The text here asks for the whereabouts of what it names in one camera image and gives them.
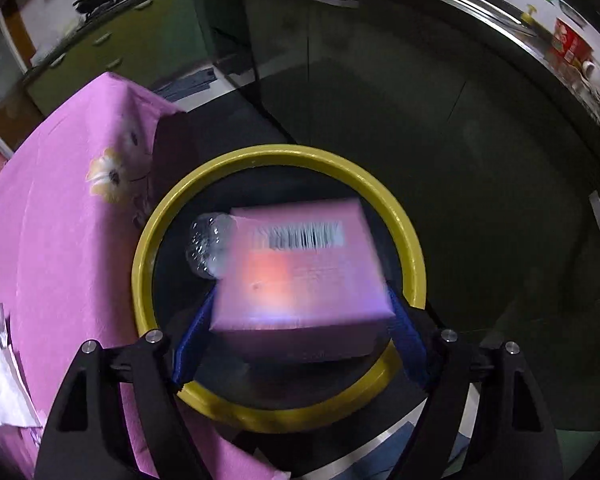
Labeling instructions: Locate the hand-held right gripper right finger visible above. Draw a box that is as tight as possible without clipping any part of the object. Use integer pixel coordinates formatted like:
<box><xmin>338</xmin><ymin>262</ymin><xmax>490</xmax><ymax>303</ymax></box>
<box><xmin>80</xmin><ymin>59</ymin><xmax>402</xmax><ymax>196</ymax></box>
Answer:
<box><xmin>384</xmin><ymin>284</ymin><xmax>566</xmax><ymax>480</ymax></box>

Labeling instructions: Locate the white crumpled tissue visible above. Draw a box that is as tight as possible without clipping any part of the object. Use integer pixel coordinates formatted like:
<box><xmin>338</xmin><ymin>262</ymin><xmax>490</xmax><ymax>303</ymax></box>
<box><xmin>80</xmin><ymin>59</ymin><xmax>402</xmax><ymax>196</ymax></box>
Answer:
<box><xmin>0</xmin><ymin>345</ymin><xmax>43</xmax><ymax>428</ymax></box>

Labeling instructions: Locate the pink cardboard box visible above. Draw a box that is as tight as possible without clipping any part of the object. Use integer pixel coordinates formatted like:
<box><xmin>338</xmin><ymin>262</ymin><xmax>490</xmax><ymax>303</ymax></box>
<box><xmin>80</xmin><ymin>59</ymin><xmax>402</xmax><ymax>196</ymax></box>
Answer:
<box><xmin>210</xmin><ymin>197</ymin><xmax>396</xmax><ymax>363</ymax></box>

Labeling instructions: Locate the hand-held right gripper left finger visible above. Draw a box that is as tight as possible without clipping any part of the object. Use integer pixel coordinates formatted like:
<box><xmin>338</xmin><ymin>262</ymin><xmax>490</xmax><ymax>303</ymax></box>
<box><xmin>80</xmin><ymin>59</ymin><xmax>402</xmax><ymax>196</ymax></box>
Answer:
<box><xmin>34</xmin><ymin>287</ymin><xmax>220</xmax><ymax>480</ymax></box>

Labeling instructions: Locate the green kitchen cabinet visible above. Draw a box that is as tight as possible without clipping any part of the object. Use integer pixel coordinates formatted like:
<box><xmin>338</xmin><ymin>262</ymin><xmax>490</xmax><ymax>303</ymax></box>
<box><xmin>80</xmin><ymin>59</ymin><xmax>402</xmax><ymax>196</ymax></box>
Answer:
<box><xmin>22</xmin><ymin>0</ymin><xmax>216</xmax><ymax>116</ymax></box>

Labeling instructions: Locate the dark counter cabinet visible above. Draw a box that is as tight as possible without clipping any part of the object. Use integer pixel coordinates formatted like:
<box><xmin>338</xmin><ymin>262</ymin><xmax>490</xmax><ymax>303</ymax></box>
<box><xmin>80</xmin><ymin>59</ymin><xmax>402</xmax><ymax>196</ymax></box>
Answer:
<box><xmin>240</xmin><ymin>0</ymin><xmax>600</xmax><ymax>431</ymax></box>

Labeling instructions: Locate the red printed container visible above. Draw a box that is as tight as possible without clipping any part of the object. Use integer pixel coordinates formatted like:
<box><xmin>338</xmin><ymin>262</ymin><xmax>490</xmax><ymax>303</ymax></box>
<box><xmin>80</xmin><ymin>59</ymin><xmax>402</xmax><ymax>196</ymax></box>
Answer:
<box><xmin>550</xmin><ymin>17</ymin><xmax>593</xmax><ymax>68</ymax></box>

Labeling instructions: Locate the blue grey floor mat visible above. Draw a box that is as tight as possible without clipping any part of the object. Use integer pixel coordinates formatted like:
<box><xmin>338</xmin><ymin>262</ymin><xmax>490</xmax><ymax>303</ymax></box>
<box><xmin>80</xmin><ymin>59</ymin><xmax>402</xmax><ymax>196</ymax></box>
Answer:
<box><xmin>155</xmin><ymin>70</ymin><xmax>216</xmax><ymax>101</ymax></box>

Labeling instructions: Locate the pink floral tablecloth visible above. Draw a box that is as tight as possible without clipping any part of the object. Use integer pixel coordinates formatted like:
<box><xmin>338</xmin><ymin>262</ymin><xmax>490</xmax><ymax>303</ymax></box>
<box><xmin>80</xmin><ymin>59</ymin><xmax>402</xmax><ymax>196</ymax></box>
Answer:
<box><xmin>0</xmin><ymin>71</ymin><xmax>291</xmax><ymax>480</ymax></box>

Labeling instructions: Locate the clear plastic bottle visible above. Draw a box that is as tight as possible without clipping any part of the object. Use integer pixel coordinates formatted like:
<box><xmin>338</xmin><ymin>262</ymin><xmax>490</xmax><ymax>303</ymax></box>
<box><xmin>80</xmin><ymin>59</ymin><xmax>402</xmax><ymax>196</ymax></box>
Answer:
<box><xmin>185</xmin><ymin>212</ymin><xmax>238</xmax><ymax>281</ymax></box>

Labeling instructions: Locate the yellow rimmed black bin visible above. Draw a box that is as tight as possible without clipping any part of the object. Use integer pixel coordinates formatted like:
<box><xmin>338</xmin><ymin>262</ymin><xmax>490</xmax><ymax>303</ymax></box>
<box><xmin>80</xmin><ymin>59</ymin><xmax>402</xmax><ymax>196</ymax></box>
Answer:
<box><xmin>131</xmin><ymin>144</ymin><xmax>427</xmax><ymax>435</ymax></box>

